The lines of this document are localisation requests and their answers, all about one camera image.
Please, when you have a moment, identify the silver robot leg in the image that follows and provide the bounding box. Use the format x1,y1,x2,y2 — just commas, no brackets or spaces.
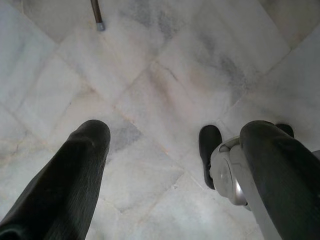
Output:
209,136,272,240

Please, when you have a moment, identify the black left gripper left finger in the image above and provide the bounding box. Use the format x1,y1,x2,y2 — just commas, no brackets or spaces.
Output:
0,119,112,240

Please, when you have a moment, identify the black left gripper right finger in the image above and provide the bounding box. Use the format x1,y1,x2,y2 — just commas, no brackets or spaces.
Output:
239,120,320,240

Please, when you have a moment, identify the black robot foot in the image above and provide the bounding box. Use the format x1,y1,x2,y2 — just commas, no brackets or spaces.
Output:
198,123,295,190

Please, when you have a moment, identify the brown chair leg grey cap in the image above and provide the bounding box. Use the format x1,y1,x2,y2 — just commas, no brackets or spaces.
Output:
90,0,106,32

